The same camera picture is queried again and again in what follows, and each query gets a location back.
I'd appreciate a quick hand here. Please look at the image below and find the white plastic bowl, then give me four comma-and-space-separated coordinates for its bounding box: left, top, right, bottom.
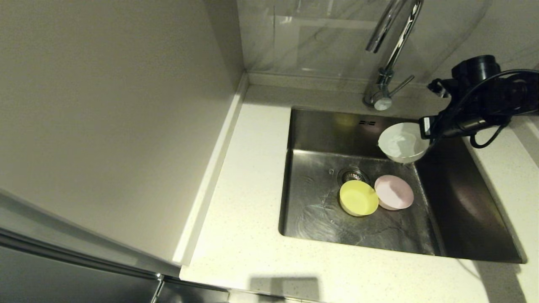
377, 122, 431, 164

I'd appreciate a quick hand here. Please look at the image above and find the pink plastic bowl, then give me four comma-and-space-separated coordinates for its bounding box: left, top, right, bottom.
374, 175, 415, 211

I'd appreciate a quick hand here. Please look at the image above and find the yellow plastic bowl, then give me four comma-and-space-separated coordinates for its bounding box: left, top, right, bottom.
339, 180, 379, 217

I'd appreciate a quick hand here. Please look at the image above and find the stainless steel sink basin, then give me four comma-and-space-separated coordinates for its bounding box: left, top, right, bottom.
278, 106, 527, 264

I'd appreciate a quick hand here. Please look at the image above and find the chrome gooseneck faucet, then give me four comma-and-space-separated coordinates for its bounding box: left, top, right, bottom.
363, 0, 423, 112

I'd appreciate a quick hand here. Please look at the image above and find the round metal drain strainer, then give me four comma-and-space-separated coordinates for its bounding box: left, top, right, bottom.
337, 167, 371, 186

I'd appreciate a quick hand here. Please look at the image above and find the beige tall cabinet panel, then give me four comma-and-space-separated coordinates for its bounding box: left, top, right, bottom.
0, 0, 250, 267

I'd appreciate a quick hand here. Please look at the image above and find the grey metal appliance door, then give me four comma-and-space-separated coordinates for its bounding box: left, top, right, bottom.
0, 185, 230, 303

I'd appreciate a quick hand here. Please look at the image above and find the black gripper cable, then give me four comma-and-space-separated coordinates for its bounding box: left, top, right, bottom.
429, 69, 539, 149

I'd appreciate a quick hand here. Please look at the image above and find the chrome appliance door handle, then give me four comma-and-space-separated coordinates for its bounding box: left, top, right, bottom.
150, 272, 166, 303

